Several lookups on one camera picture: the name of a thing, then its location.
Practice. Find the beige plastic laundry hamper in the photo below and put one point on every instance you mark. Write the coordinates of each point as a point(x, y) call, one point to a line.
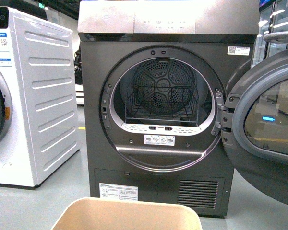
point(104, 214)

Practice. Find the dark grey tumble dryer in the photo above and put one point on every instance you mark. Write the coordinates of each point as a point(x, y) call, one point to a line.
point(163, 43)

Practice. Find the open grey dryer door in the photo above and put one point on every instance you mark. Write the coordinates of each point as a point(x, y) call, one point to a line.
point(253, 123)

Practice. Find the black equipment behind machines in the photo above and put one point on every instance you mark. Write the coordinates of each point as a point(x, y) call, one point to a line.
point(78, 68)

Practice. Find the black wire drying rack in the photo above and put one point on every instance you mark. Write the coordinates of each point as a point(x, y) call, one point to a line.
point(176, 105)

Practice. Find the white washing machine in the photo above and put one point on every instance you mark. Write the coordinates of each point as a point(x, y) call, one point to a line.
point(38, 110)

